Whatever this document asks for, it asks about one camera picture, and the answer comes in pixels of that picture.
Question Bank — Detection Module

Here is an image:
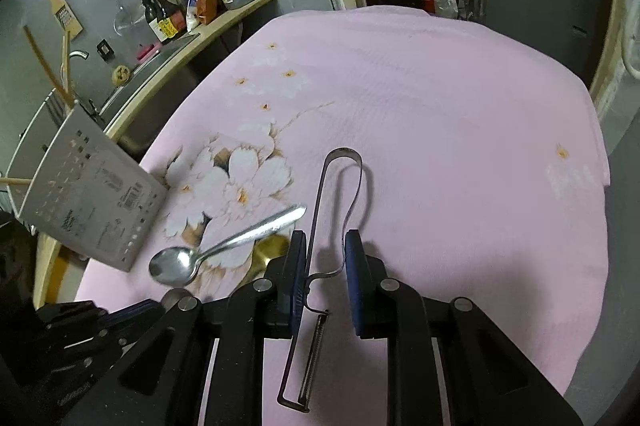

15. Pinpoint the wooden hanging grater board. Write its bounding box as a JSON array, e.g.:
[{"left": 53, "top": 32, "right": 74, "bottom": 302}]
[{"left": 48, "top": 0, "right": 84, "bottom": 40}]

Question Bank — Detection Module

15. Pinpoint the wooden chopstick with purple band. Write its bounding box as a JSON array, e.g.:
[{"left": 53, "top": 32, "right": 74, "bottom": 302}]
[{"left": 60, "top": 30, "right": 74, "bottom": 108}]

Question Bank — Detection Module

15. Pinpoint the large steel spoon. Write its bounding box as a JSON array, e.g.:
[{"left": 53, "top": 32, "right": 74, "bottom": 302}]
[{"left": 149, "top": 205, "right": 306, "bottom": 288}]

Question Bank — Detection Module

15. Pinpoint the gold spoon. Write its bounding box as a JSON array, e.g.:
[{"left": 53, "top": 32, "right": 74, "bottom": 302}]
[{"left": 241, "top": 234, "right": 290, "bottom": 285}]

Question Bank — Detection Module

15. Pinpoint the white perforated utensil holder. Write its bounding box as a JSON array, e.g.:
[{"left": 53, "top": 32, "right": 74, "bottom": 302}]
[{"left": 6, "top": 92, "right": 167, "bottom": 272}]

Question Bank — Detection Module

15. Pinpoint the pink floral table cloth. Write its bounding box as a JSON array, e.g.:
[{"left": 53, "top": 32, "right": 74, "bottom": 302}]
[{"left": 78, "top": 6, "right": 610, "bottom": 425}]

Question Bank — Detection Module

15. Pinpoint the hanging wire strainer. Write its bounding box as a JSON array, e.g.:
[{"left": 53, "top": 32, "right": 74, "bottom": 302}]
[{"left": 113, "top": 0, "right": 140, "bottom": 37}]

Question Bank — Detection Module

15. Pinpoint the plain wooden chopstick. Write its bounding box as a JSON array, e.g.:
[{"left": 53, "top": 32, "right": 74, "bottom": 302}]
[{"left": 22, "top": 25, "right": 75, "bottom": 109}]

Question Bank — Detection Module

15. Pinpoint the metal wire peeler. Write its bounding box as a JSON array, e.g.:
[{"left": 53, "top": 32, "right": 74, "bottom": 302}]
[{"left": 277, "top": 146, "right": 363, "bottom": 413}]

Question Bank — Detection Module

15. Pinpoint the dark soy sauce bottle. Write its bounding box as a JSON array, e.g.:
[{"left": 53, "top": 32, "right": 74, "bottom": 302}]
[{"left": 152, "top": 0, "right": 186, "bottom": 43}]

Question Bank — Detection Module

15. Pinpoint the chrome faucet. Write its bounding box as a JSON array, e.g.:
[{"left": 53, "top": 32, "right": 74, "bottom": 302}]
[{"left": 68, "top": 50, "right": 89, "bottom": 60}]

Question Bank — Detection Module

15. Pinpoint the steel kitchen sink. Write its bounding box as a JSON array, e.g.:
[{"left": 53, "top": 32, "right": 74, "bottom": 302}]
[{"left": 99, "top": 34, "right": 198, "bottom": 123}]

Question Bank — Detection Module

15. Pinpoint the yellow sponge ball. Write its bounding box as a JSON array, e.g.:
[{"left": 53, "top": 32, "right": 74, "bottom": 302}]
[{"left": 112, "top": 65, "right": 131, "bottom": 88}]

